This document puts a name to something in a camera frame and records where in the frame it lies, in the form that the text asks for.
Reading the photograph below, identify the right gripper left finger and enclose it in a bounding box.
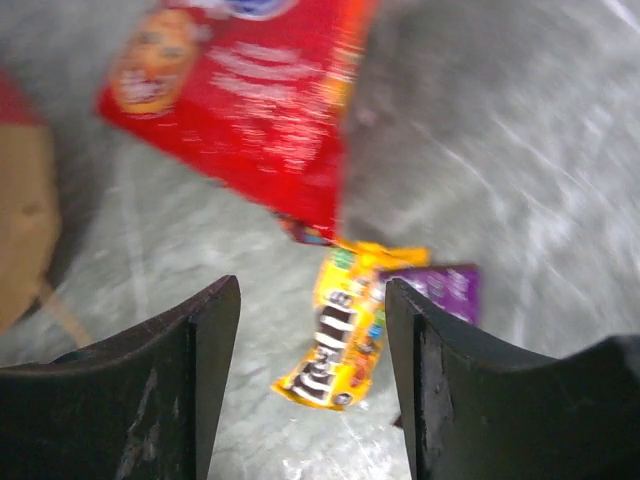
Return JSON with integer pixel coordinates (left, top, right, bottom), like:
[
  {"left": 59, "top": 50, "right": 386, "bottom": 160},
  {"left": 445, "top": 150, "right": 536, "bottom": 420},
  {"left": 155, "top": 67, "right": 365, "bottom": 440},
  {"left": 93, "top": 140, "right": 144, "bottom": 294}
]
[{"left": 1, "top": 275, "right": 241, "bottom": 479}]

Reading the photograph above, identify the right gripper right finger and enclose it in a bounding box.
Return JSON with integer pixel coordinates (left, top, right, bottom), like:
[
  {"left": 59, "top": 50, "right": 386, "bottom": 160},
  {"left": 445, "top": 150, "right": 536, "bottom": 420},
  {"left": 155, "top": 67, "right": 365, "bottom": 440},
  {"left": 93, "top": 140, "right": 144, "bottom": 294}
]
[{"left": 386, "top": 279, "right": 639, "bottom": 479}]

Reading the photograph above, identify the purple candy packet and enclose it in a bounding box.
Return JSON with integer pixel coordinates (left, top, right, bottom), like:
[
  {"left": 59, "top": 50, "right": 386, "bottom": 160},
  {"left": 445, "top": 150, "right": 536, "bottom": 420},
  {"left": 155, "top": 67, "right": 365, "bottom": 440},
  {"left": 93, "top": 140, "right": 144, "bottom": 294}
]
[{"left": 379, "top": 264, "right": 481, "bottom": 325}]

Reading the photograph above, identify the yellow m&m's packet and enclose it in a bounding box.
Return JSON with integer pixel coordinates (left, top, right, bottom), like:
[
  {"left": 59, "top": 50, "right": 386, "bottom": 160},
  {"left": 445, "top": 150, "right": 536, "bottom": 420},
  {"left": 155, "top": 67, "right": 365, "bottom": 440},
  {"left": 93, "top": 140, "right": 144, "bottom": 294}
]
[{"left": 271, "top": 240, "right": 431, "bottom": 411}]

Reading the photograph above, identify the red paper bag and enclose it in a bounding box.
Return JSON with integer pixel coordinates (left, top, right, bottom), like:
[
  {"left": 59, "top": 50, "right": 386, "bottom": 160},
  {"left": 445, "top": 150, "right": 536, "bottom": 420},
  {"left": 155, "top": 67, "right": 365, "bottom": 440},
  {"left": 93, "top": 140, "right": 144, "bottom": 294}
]
[{"left": 1, "top": 73, "right": 91, "bottom": 348}]

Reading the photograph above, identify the red chips bag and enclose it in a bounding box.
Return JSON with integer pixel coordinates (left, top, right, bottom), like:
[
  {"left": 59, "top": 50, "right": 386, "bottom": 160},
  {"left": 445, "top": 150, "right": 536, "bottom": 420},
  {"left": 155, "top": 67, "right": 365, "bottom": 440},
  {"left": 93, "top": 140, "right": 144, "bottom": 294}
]
[{"left": 97, "top": 0, "right": 376, "bottom": 245}]

